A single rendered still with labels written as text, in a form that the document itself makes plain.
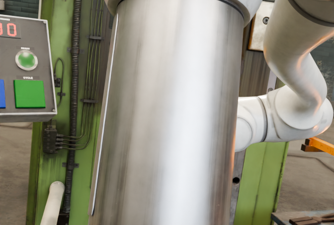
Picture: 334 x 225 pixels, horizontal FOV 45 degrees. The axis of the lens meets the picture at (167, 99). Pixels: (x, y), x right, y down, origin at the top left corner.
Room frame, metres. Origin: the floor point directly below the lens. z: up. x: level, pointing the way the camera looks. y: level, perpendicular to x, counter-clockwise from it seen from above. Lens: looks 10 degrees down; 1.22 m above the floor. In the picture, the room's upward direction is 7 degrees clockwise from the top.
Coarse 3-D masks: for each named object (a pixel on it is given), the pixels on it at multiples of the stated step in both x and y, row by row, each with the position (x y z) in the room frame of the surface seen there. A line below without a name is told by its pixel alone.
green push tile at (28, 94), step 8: (16, 80) 1.01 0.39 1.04; (24, 80) 1.02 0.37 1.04; (32, 80) 1.03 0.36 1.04; (40, 80) 1.04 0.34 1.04; (16, 88) 1.00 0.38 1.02; (24, 88) 1.01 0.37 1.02; (32, 88) 1.02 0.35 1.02; (40, 88) 1.03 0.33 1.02; (16, 96) 0.99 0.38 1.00; (24, 96) 1.00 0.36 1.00; (32, 96) 1.01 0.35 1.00; (40, 96) 1.02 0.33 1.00; (16, 104) 0.98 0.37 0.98; (24, 104) 0.99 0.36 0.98; (32, 104) 1.00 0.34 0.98; (40, 104) 1.01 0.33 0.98
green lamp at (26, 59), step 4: (20, 56) 1.05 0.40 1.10; (24, 56) 1.05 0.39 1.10; (28, 56) 1.06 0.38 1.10; (32, 56) 1.07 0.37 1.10; (20, 60) 1.04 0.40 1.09; (24, 60) 1.05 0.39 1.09; (28, 60) 1.06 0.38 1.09; (32, 60) 1.06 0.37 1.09; (20, 64) 1.04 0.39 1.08; (24, 64) 1.04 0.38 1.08; (28, 64) 1.05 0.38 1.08; (32, 64) 1.06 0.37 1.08
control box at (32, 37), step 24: (24, 24) 1.10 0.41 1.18; (0, 48) 1.03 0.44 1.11; (24, 48) 1.07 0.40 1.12; (48, 48) 1.11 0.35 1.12; (0, 72) 1.00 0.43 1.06; (24, 72) 1.04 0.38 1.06; (48, 72) 1.08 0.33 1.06; (48, 96) 1.04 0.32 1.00; (0, 120) 0.99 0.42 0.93; (24, 120) 1.03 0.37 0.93; (48, 120) 1.08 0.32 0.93
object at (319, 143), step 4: (312, 140) 1.22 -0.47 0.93; (316, 140) 1.21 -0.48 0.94; (320, 140) 1.21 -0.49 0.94; (312, 144) 1.22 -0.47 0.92; (316, 144) 1.20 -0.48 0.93; (320, 144) 1.19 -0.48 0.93; (324, 144) 1.17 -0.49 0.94; (328, 144) 1.18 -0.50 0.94; (320, 148) 1.19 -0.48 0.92; (324, 148) 1.17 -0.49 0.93; (328, 148) 1.16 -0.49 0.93; (332, 148) 1.14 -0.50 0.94; (328, 152) 1.15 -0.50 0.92; (332, 152) 1.14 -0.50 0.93
